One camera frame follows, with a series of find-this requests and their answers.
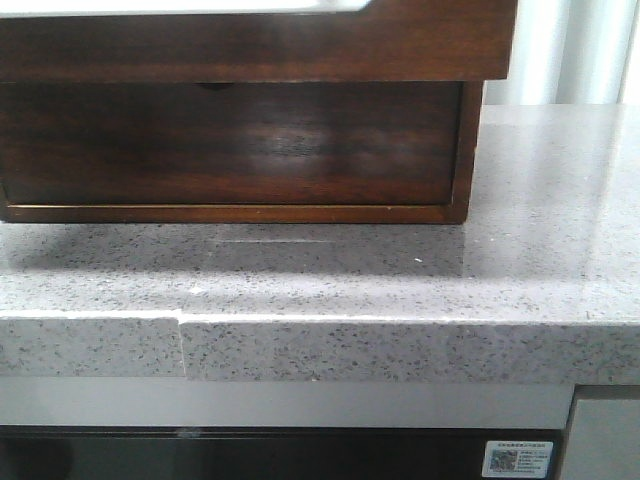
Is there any dark wooden drawer cabinet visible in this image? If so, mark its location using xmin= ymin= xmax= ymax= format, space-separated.
xmin=0 ymin=13 xmax=490 ymax=225

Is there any dark wood lower drawer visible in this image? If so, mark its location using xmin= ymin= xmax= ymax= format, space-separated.
xmin=1 ymin=82 xmax=461 ymax=205

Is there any white QR code sticker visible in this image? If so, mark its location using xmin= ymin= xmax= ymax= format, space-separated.
xmin=481 ymin=441 xmax=554 ymax=479

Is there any white curtain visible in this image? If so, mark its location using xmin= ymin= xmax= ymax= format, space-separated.
xmin=484 ymin=0 xmax=639 ymax=105

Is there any white under-counter cabinet panel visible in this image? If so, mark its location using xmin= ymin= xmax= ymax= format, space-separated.
xmin=560 ymin=386 xmax=639 ymax=479

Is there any white tray on cabinet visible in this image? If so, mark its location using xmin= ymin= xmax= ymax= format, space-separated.
xmin=1 ymin=0 xmax=370 ymax=19

